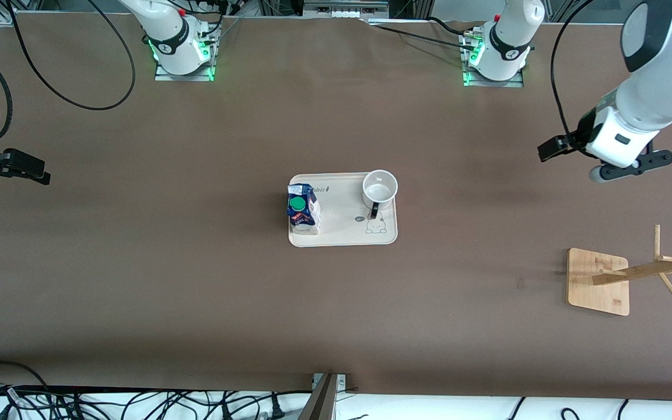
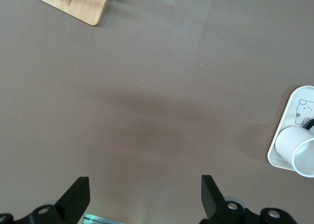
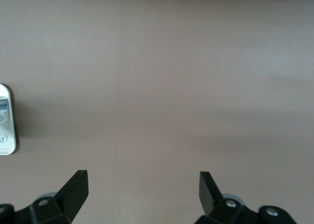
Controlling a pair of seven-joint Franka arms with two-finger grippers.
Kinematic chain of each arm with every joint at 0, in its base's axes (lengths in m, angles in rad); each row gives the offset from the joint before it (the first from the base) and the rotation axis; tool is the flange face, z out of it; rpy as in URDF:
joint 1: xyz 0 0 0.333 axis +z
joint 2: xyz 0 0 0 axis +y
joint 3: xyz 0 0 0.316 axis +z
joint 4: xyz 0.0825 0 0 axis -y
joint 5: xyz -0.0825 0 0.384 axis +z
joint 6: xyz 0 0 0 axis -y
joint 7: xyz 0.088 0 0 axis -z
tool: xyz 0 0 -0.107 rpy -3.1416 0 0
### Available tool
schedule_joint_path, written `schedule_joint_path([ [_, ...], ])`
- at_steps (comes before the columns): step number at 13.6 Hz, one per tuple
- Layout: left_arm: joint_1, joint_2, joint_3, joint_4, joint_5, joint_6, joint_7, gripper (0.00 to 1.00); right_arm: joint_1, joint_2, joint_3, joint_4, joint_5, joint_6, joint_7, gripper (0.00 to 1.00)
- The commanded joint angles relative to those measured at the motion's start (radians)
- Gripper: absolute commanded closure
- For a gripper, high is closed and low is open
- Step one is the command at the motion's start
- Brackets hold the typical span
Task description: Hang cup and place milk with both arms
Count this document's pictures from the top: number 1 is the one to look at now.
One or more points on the grey metal post with bracket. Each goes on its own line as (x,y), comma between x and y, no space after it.
(321,402)

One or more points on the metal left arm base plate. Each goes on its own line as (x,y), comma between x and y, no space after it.
(517,83)

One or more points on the cream rabbit print tray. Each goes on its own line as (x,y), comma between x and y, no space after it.
(342,230)

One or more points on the grey power strip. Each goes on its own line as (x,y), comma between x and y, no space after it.
(345,7)

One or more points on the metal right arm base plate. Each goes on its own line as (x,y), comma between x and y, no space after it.
(164,74)

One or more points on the blue white milk carton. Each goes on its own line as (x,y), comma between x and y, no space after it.
(303,209)

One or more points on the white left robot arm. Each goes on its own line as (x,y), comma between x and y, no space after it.
(657,99)

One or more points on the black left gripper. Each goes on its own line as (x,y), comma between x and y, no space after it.
(580,139)

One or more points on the wooden mug rack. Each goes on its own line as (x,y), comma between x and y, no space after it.
(598,283)

